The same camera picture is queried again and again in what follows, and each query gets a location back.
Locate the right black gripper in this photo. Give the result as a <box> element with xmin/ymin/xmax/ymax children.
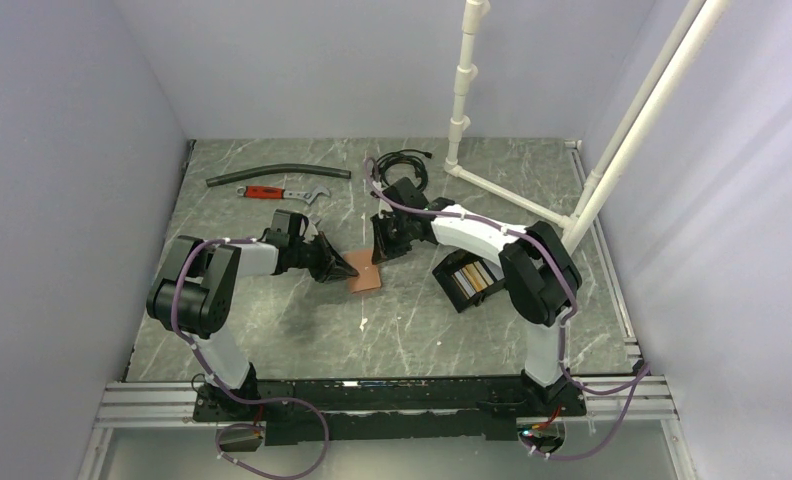
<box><xmin>370</xmin><ymin>212</ymin><xmax>412</xmax><ymax>265</ymax></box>

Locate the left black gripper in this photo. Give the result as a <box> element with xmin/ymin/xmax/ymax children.
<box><xmin>290</xmin><ymin>232</ymin><xmax>358</xmax><ymax>284</ymax></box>

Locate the brown leather card holder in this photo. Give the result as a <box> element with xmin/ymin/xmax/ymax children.
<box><xmin>344</xmin><ymin>248</ymin><xmax>382</xmax><ymax>294</ymax></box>

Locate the black card box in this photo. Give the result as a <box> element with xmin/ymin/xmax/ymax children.
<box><xmin>432</xmin><ymin>249</ymin><xmax>504</xmax><ymax>313</ymax></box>

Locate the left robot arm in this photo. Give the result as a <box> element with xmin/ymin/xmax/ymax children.
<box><xmin>145</xmin><ymin>209</ymin><xmax>359</xmax><ymax>420</ymax></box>

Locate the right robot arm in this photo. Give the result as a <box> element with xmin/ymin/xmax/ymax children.
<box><xmin>371</xmin><ymin>179</ymin><xmax>582</xmax><ymax>415</ymax></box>

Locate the white card stack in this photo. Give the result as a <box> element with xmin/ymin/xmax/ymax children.
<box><xmin>452</xmin><ymin>269</ymin><xmax>477</xmax><ymax>299</ymax></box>

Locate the coiled black cable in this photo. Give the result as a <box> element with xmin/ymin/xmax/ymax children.
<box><xmin>370</xmin><ymin>149</ymin><xmax>433</xmax><ymax>200</ymax></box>

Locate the red handled adjustable wrench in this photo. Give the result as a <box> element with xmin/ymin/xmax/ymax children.
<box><xmin>235</xmin><ymin>185</ymin><xmax>331</xmax><ymax>205</ymax></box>

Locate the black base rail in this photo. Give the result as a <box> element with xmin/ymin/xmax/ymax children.
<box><xmin>194</xmin><ymin>374</ymin><xmax>587</xmax><ymax>446</ymax></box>

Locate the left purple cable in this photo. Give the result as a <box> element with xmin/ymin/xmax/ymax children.
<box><xmin>169</xmin><ymin>238</ymin><xmax>331</xmax><ymax>480</ymax></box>

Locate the black rubber hose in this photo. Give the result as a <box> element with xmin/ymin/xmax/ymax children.
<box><xmin>205</xmin><ymin>162</ymin><xmax>352</xmax><ymax>189</ymax></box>

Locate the white pvc pipe frame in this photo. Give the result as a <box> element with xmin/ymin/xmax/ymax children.
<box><xmin>443</xmin><ymin>1</ymin><xmax>727</xmax><ymax>249</ymax></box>

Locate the aluminium extrusion frame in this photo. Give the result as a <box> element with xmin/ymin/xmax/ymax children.
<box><xmin>78</xmin><ymin>376</ymin><xmax>700</xmax><ymax>479</ymax></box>

